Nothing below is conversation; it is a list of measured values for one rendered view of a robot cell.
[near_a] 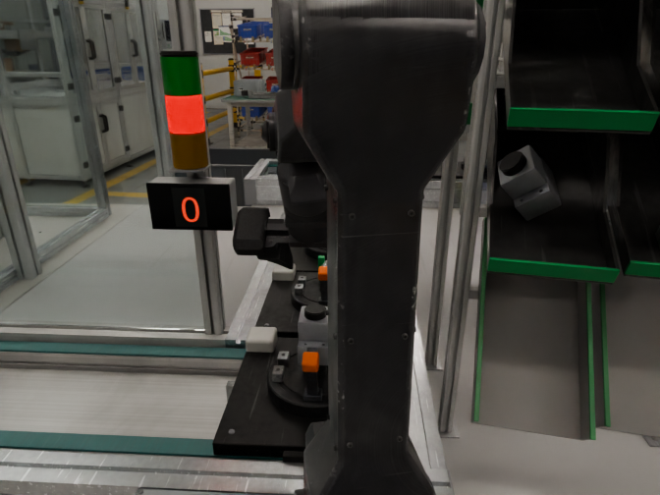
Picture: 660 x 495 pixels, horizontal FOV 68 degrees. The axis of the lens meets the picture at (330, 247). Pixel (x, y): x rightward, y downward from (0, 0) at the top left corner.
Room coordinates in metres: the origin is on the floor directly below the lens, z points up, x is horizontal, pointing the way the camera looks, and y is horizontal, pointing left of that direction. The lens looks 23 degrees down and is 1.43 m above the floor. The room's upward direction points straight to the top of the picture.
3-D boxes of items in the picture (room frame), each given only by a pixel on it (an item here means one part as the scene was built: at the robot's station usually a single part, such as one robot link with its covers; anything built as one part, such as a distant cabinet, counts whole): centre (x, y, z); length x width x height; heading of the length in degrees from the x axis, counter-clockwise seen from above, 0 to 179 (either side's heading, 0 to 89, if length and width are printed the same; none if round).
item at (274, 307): (0.84, 0.01, 1.01); 0.24 x 0.24 x 0.13; 87
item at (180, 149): (0.71, 0.20, 1.28); 0.05 x 0.05 x 0.05
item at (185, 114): (0.71, 0.20, 1.33); 0.05 x 0.05 x 0.05
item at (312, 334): (0.59, 0.02, 1.06); 0.08 x 0.04 x 0.07; 177
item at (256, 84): (6.24, 0.97, 0.90); 0.40 x 0.30 x 0.17; 175
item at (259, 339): (0.68, 0.11, 0.97); 0.05 x 0.05 x 0.04; 87
